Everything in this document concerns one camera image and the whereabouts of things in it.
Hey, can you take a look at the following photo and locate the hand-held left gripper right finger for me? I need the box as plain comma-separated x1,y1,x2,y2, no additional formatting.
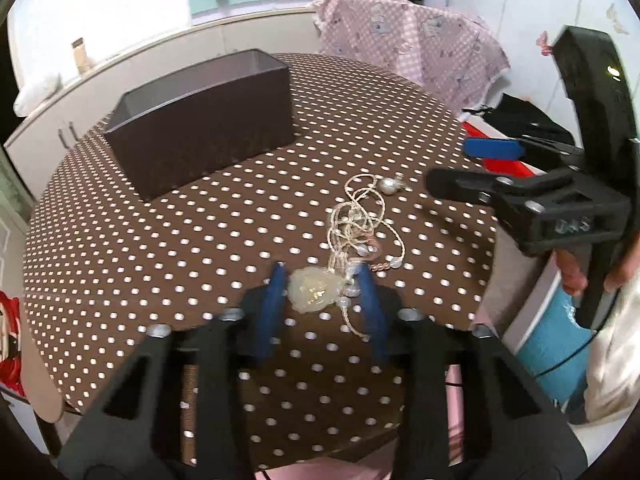
357,265,588,480

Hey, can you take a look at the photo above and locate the white jade pendant necklace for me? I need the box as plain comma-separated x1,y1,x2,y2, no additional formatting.
289,172,413,341

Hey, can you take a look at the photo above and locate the wooden bottle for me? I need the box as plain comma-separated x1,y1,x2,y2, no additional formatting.
71,37,93,73

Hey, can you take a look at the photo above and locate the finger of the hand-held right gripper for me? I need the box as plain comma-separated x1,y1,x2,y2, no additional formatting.
462,136,581,162
426,167,507,207

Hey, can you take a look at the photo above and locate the black cloth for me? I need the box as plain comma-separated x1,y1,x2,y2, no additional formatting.
462,92,576,146

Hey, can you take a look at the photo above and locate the black cable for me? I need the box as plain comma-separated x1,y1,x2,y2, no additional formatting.
530,327,603,381

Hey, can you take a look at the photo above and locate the white cabinet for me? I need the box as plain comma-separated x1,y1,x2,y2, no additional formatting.
2,10,326,201

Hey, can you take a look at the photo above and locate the pink braided cord bracelet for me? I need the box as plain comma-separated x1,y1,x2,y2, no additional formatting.
350,240,406,274

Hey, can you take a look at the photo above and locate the dark metal box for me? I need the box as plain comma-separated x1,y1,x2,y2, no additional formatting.
102,49,295,202

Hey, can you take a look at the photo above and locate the brown polka dot tablecloth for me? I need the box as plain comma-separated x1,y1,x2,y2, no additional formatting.
22,52,498,466

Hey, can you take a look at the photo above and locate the person's right hand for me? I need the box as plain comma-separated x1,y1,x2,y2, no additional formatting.
556,230,640,297

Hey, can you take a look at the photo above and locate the red cloth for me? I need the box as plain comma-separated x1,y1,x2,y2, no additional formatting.
0,290,26,396

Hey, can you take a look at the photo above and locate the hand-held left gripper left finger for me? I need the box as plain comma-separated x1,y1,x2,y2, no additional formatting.
57,262,288,480

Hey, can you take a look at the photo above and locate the pink printed cloth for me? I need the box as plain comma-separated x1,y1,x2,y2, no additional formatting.
306,0,511,111

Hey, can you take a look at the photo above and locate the white pillow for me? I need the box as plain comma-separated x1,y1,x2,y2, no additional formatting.
12,74,63,116

